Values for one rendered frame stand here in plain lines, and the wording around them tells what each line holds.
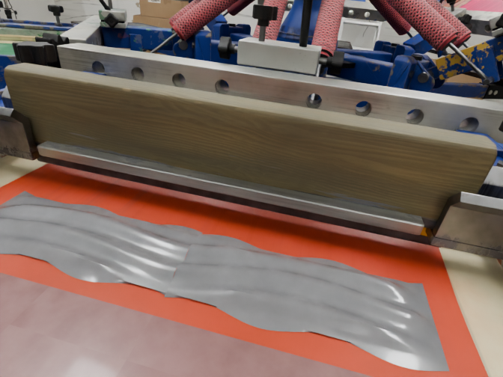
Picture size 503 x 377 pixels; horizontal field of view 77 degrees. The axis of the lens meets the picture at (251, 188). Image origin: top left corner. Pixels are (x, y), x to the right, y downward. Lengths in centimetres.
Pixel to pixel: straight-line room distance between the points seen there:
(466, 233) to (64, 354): 28
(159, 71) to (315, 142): 33
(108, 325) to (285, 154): 17
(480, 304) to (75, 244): 30
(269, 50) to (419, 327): 41
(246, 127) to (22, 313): 19
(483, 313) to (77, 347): 27
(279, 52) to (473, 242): 36
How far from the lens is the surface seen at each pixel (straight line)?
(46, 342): 23
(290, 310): 22
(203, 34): 91
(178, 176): 28
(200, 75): 50
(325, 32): 71
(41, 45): 49
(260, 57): 52
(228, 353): 21
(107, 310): 23
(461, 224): 28
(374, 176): 26
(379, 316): 24
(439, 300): 28
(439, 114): 49
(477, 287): 31
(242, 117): 25
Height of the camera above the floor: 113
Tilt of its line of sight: 31 degrees down
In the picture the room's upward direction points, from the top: 6 degrees clockwise
